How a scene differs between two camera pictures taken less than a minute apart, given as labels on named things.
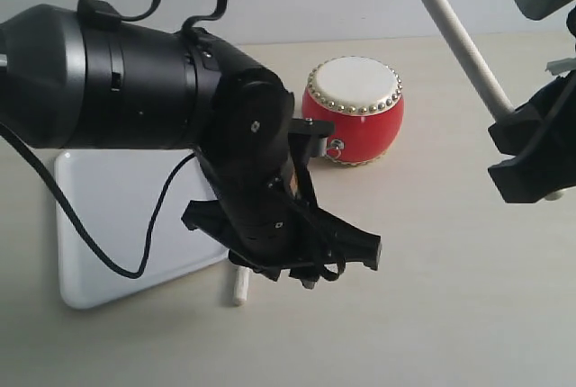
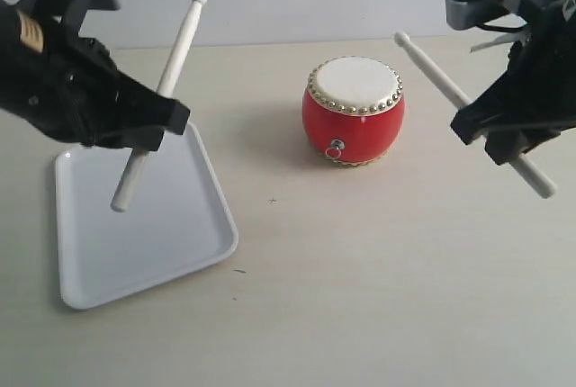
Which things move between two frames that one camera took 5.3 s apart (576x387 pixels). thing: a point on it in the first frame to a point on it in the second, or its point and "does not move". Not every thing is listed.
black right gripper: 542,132 to 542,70
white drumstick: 241,280 to 128,183
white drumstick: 496,105 to 533,175
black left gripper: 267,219 to 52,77
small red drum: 364,97 does not move
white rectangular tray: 119,191 does not move
